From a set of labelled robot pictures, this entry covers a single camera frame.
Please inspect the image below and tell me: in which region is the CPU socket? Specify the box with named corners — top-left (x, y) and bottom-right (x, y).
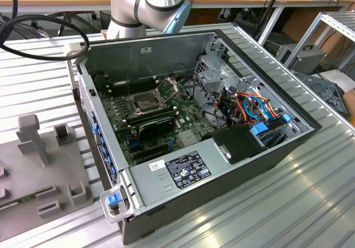
top-left (128, 91), bottom-right (161, 115)

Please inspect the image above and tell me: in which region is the green motherboard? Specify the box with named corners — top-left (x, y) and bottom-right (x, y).
top-left (98, 75), bottom-right (208, 168)

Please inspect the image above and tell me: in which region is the black graphics card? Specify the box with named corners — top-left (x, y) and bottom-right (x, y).
top-left (137, 117), bottom-right (176, 143)

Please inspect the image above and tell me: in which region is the silver chipset heatsink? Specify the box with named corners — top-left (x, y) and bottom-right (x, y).
top-left (177, 130), bottom-right (202, 149)

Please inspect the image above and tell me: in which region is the black expansion slot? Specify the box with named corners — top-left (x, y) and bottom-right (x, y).
top-left (132, 148), bottom-right (173, 163)
top-left (128, 140), bottom-right (175, 153)

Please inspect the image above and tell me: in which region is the metal drive cage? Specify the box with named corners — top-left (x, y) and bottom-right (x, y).
top-left (192, 54), bottom-right (267, 107)

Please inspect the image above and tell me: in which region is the black plastic cover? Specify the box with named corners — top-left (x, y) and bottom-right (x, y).
top-left (201, 125), bottom-right (269, 166)

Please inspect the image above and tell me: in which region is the grey power supply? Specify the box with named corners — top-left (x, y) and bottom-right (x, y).
top-left (129, 137), bottom-right (233, 207)

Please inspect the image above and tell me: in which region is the blue disk carrier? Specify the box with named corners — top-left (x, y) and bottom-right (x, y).
top-left (248, 117), bottom-right (289, 149)

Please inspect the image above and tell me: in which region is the black PC case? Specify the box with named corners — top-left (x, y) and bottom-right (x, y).
top-left (63, 28), bottom-right (323, 245)

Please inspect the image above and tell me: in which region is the blue case latch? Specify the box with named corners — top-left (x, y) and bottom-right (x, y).
top-left (106, 194), bottom-right (122, 207)

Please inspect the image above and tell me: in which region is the grey metal box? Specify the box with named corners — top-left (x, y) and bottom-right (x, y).
top-left (276, 43), bottom-right (327, 75)

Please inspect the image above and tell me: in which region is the dark case side panel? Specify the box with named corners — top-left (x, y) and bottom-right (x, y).
top-left (293, 70), bottom-right (349, 118)

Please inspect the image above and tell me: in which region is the black office chair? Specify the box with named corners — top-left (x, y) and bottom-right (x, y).
top-left (30, 11), bottom-right (97, 37)

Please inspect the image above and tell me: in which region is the grey parts rack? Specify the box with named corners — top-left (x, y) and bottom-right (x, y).
top-left (0, 113), bottom-right (95, 243)

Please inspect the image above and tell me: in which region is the brown cardboard box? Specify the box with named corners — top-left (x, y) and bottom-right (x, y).
top-left (342, 88), bottom-right (355, 121)

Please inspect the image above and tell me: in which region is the green RAM stick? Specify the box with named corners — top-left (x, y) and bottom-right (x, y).
top-left (0, 194), bottom-right (38, 212)

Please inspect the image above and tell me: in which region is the blue wire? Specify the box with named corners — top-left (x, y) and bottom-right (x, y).
top-left (243, 94), bottom-right (280, 124)

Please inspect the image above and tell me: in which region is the orange wire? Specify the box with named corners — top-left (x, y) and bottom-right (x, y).
top-left (234, 92), bottom-right (278, 118)

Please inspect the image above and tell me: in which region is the aluminium profile frame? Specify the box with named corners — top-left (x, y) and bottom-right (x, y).
top-left (284, 11), bottom-right (355, 75)

